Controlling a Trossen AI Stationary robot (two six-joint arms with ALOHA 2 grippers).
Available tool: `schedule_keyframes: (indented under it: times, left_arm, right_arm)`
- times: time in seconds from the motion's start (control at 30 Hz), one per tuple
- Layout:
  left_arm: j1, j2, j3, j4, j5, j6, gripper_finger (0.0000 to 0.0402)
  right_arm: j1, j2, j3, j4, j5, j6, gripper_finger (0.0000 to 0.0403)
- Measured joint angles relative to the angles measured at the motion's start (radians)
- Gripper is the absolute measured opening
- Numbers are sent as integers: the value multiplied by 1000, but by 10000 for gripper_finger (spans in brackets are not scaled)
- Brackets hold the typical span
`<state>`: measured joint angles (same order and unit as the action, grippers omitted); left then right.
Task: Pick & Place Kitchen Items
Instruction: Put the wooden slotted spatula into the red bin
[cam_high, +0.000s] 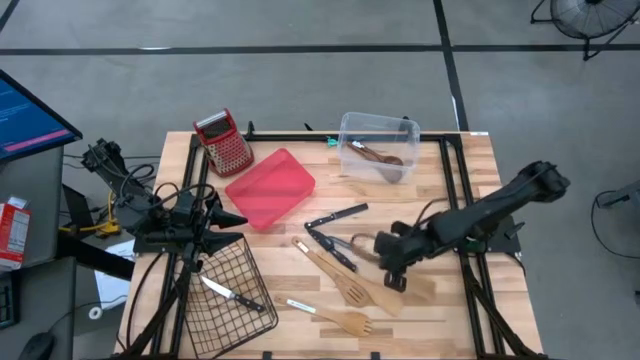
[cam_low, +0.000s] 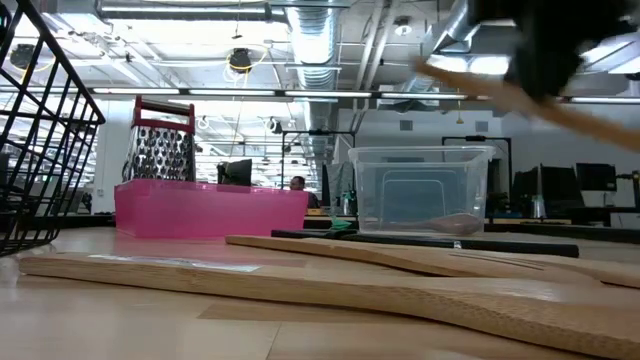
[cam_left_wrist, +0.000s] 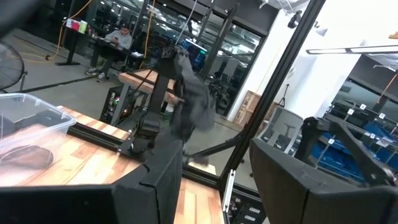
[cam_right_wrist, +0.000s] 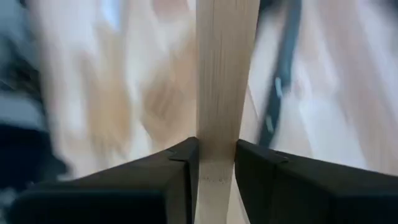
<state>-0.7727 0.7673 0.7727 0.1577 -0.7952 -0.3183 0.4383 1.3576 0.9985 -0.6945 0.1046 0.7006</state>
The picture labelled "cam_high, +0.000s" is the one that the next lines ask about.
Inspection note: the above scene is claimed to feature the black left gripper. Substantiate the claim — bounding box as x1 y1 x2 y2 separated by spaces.
147 192 249 256

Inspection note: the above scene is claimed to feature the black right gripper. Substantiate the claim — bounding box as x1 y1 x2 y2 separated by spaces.
374 214 442 294

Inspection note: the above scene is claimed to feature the large black-handled knife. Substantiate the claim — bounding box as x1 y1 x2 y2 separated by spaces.
305 228 359 274

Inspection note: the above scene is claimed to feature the labelled wooden spork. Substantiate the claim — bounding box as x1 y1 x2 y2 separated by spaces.
273 294 374 338

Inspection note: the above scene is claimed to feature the slim black-handled knife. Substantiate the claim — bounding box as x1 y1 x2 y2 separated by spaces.
329 234 359 251

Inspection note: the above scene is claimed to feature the labelled wooden slotted spatula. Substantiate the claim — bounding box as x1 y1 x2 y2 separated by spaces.
291 236 370 309

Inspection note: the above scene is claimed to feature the small black-handled paring knife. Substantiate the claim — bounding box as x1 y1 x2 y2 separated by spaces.
199 274 267 314

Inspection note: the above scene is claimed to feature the sheathed black-handled knife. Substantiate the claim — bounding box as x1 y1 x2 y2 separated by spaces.
304 211 339 231

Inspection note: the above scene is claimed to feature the dark wooden spoon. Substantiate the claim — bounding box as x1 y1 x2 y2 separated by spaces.
346 140 405 167

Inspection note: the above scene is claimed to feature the pink plastic tray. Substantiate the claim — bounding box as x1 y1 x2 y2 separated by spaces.
224 147 317 232

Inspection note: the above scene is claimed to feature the red metal box grater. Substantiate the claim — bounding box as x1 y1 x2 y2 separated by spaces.
192 107 255 179

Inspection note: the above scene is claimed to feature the white paper sheet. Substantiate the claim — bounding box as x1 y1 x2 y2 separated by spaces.
93 238 137 311

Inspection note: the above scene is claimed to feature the black beam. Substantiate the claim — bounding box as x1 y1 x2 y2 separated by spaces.
57 230 136 282

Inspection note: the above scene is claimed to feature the clear plastic container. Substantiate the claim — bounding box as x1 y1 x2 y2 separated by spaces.
337 111 422 185

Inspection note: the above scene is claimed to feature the grey desk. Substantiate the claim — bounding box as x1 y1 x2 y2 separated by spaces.
0 144 79 360

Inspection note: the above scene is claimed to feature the red cardboard box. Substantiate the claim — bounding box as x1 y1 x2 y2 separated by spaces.
0 196 32 272

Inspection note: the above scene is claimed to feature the black computer mouse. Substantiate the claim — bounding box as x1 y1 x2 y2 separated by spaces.
17 331 55 360

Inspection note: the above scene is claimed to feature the computer monitor blue screen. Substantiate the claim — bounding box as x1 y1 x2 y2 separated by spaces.
0 68 84 162

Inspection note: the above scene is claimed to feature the black keyboard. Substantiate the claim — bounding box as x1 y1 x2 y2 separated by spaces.
0 272 20 331

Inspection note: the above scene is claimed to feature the black floor fan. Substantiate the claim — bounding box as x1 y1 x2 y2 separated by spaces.
529 0 640 62

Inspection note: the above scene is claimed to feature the black wire basket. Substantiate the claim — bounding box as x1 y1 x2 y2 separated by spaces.
172 233 279 360

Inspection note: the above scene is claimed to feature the yellow cable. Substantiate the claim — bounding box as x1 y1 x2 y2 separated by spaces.
58 192 123 239

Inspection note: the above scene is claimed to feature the black aluminium table frame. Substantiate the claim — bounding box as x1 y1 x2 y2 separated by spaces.
117 121 551 360

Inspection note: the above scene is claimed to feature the black table cable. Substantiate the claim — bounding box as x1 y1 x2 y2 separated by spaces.
124 252 169 351

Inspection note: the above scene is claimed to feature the black floor cable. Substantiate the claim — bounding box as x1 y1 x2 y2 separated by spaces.
590 189 640 261

